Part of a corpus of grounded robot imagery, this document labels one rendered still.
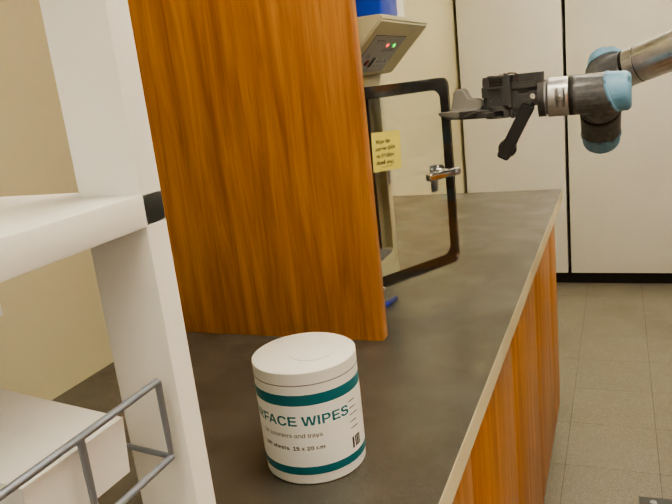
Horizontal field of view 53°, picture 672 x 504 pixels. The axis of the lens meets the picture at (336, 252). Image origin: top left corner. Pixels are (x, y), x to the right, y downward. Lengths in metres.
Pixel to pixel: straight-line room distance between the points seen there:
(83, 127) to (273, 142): 0.84
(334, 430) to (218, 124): 0.66
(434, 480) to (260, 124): 0.69
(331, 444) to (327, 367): 0.10
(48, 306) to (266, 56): 0.58
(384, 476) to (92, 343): 0.70
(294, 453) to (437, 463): 0.18
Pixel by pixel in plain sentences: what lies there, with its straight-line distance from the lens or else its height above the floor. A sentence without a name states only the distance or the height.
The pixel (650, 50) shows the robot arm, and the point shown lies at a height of 1.40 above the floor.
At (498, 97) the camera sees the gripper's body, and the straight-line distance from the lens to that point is 1.39.
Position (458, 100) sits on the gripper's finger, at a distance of 1.42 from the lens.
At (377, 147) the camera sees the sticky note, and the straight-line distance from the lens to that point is 1.33.
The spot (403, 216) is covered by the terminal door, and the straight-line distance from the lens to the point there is 1.39.
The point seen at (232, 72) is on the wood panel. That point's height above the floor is 1.44.
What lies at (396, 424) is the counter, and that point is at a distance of 0.97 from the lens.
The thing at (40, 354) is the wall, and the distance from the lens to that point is 1.28.
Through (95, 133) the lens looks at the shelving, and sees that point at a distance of 0.41.
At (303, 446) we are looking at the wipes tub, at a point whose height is 0.99.
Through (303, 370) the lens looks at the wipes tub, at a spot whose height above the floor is 1.09.
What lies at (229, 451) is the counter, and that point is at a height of 0.94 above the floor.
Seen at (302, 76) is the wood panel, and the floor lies 1.42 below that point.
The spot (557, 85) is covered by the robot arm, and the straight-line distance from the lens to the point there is 1.38.
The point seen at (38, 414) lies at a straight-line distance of 0.43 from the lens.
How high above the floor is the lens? 1.41
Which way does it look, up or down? 14 degrees down
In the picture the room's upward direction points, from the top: 7 degrees counter-clockwise
